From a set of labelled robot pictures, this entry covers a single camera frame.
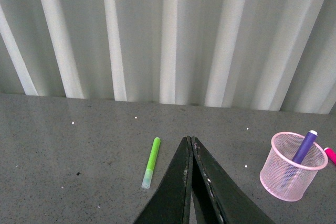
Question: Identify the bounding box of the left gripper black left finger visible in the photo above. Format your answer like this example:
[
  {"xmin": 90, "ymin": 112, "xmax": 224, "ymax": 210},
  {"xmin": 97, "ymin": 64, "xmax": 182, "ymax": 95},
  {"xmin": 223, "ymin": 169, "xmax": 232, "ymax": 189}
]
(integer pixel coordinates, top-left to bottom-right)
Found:
[{"xmin": 134, "ymin": 136, "xmax": 193, "ymax": 223}]

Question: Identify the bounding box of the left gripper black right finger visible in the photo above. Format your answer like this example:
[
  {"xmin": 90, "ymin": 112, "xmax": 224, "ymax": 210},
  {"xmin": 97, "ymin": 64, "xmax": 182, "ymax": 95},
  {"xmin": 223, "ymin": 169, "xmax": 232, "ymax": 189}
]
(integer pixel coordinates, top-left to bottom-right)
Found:
[{"xmin": 191, "ymin": 137, "xmax": 273, "ymax": 223}]

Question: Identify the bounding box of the purple marker pen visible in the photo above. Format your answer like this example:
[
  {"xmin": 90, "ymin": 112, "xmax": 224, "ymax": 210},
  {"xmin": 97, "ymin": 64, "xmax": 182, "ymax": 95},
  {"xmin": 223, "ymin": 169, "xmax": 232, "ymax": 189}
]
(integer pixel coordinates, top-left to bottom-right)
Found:
[{"xmin": 285, "ymin": 130, "xmax": 319, "ymax": 185}]

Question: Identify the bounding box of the pink marker pen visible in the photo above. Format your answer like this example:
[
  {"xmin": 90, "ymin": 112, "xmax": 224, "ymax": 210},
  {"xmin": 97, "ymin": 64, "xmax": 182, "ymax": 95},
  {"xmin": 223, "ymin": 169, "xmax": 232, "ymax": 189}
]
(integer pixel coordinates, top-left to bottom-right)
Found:
[{"xmin": 324, "ymin": 147, "xmax": 336, "ymax": 165}]

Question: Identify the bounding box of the pink mesh pen cup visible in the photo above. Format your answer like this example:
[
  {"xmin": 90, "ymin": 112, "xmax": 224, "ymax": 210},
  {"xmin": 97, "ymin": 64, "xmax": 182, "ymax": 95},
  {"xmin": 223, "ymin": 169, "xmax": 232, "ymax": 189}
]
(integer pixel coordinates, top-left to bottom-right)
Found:
[{"xmin": 259, "ymin": 130, "xmax": 328, "ymax": 201}]

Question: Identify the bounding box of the green marker pen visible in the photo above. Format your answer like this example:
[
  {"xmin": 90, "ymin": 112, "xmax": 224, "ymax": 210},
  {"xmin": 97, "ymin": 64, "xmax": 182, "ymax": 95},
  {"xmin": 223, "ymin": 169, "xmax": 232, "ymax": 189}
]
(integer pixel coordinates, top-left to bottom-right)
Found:
[{"xmin": 141, "ymin": 137, "xmax": 161, "ymax": 189}]

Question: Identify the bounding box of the white pleated curtain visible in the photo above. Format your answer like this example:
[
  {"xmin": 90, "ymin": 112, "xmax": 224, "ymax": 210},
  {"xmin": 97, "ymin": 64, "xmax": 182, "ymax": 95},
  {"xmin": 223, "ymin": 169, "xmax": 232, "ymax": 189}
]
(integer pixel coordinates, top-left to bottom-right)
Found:
[{"xmin": 1, "ymin": 0, "xmax": 335, "ymax": 114}]

